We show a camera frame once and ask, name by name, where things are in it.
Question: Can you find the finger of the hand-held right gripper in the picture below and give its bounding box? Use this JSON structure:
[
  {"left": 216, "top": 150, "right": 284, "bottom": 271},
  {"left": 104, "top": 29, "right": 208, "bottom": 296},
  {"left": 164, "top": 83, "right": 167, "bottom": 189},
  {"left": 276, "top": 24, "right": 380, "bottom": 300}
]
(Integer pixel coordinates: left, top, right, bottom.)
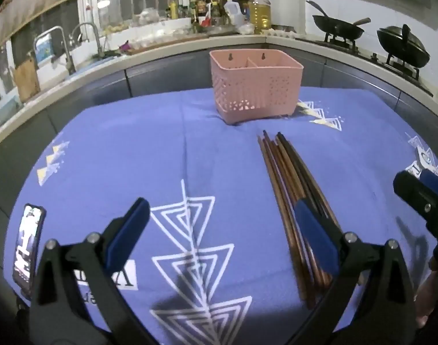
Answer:
[
  {"left": 419, "top": 169, "right": 438, "bottom": 202},
  {"left": 393, "top": 170, "right": 438, "bottom": 248}
]

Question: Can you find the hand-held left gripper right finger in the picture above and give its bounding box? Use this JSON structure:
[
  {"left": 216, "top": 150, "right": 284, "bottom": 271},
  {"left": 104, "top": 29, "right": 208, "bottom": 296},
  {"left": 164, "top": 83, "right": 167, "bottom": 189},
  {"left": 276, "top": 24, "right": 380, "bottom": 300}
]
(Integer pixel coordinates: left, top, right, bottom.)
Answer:
[{"left": 294, "top": 199, "right": 417, "bottom": 345}]

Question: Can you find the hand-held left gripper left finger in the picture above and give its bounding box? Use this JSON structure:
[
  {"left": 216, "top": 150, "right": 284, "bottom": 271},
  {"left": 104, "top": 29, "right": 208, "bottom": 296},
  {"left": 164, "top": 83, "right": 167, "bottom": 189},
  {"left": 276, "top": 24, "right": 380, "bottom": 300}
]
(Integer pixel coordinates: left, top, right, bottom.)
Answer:
[{"left": 28, "top": 197, "right": 158, "bottom": 345}]

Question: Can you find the bundle of wooden chopsticks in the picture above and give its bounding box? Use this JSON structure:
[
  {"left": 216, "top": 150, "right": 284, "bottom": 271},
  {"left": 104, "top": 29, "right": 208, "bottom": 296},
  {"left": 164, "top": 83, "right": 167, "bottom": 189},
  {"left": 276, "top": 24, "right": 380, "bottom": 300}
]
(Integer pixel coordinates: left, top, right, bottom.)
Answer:
[{"left": 257, "top": 130, "right": 343, "bottom": 310}]

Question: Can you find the pink plastic utensil basket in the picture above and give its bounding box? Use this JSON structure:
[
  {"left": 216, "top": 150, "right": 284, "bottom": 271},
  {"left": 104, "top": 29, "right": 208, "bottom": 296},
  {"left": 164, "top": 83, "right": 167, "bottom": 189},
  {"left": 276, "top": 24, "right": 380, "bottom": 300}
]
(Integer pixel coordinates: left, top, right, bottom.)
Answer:
[{"left": 209, "top": 49, "right": 305, "bottom": 126}]

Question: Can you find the person's right hand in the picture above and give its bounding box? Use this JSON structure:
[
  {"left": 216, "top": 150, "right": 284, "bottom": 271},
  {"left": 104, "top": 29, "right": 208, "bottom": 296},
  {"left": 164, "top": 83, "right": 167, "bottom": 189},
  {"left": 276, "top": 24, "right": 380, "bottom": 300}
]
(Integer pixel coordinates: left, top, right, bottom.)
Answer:
[{"left": 415, "top": 259, "right": 438, "bottom": 328}]

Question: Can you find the blue printed tablecloth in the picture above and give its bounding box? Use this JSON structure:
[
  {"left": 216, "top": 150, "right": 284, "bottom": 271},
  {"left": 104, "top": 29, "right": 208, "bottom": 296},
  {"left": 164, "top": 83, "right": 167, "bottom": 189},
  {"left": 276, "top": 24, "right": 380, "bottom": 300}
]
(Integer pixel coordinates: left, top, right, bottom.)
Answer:
[{"left": 3, "top": 86, "right": 438, "bottom": 345}]

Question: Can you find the black smartphone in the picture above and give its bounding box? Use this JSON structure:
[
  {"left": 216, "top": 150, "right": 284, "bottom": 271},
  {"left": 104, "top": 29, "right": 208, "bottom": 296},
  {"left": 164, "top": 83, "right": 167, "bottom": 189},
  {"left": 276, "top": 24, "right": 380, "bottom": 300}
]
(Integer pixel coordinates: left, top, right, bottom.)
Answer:
[{"left": 12, "top": 204, "right": 47, "bottom": 292}]

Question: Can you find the black wok with lid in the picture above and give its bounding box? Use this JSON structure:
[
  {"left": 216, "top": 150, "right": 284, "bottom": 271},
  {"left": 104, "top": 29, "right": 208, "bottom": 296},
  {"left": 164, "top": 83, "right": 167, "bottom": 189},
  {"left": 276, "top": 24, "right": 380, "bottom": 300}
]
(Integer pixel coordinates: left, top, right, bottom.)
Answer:
[{"left": 376, "top": 24, "right": 431, "bottom": 68}]

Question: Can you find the black gas stove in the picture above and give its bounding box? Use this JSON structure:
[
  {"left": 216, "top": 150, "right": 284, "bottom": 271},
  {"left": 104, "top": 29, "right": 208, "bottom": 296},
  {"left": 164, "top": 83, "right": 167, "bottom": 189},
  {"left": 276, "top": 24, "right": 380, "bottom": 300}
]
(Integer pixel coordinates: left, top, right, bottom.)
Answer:
[{"left": 305, "top": 32, "right": 435, "bottom": 96}]

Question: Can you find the wooden cutting board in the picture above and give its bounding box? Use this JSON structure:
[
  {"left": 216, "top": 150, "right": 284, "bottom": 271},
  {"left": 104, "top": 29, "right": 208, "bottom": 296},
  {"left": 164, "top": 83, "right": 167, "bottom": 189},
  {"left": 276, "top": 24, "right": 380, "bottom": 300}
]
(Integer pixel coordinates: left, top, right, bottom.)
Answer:
[{"left": 12, "top": 57, "right": 41, "bottom": 103}]

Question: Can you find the black open wok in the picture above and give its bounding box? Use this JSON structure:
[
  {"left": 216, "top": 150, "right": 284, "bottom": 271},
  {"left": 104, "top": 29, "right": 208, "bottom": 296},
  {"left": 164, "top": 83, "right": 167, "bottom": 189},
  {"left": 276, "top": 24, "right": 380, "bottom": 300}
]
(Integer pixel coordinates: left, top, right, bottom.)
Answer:
[{"left": 306, "top": 0, "right": 371, "bottom": 42}]

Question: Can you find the steel kitchen faucet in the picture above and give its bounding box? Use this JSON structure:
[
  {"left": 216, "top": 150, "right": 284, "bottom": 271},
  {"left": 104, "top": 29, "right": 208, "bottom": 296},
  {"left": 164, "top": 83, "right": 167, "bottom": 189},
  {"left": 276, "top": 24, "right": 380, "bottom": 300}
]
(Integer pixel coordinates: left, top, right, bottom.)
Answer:
[
  {"left": 32, "top": 26, "right": 76, "bottom": 76},
  {"left": 70, "top": 22, "right": 106, "bottom": 59}
]

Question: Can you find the blue and white packet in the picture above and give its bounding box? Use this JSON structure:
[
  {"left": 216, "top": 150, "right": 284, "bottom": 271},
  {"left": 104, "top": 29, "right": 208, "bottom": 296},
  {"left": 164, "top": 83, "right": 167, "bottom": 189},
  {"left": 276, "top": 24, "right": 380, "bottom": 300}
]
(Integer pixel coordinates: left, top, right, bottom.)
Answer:
[{"left": 35, "top": 36, "right": 56, "bottom": 62}]

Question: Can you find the yellow cooking oil bottle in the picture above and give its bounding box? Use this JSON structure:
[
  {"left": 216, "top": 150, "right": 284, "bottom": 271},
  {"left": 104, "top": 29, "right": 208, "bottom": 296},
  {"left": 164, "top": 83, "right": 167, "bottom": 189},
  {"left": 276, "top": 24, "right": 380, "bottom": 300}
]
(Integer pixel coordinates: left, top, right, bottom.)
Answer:
[{"left": 248, "top": 0, "right": 272, "bottom": 35}]

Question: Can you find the dark sauce bottle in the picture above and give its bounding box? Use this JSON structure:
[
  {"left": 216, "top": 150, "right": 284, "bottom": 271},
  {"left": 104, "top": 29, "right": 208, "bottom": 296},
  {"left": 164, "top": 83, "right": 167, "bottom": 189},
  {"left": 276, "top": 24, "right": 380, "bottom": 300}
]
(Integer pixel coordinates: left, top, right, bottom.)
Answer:
[{"left": 196, "top": 0, "right": 209, "bottom": 24}]

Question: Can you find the white plastic jug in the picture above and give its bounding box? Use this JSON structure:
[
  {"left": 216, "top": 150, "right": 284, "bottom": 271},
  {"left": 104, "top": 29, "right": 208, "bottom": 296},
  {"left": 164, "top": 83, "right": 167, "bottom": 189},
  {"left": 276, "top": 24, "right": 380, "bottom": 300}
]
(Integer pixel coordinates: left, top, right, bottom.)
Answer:
[{"left": 223, "top": 0, "right": 249, "bottom": 26}]

